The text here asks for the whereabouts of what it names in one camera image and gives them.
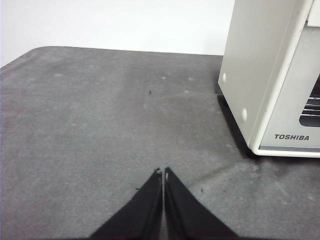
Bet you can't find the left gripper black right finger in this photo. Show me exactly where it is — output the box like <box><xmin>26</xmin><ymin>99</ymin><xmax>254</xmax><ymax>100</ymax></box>
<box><xmin>163</xmin><ymin>166</ymin><xmax>240</xmax><ymax>240</ymax></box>

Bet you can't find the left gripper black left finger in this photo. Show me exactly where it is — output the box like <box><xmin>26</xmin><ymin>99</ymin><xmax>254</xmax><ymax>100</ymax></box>
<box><xmin>89</xmin><ymin>167</ymin><xmax>164</xmax><ymax>240</ymax></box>

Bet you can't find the cream Toshiba toaster oven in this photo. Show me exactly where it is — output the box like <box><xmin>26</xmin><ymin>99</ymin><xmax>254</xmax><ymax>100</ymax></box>
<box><xmin>217</xmin><ymin>0</ymin><xmax>320</xmax><ymax>159</ymax></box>

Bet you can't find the metal wire oven rack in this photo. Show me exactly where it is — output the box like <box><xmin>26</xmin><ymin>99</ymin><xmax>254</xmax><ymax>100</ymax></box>
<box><xmin>299</xmin><ymin>89</ymin><xmax>320</xmax><ymax>118</ymax></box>

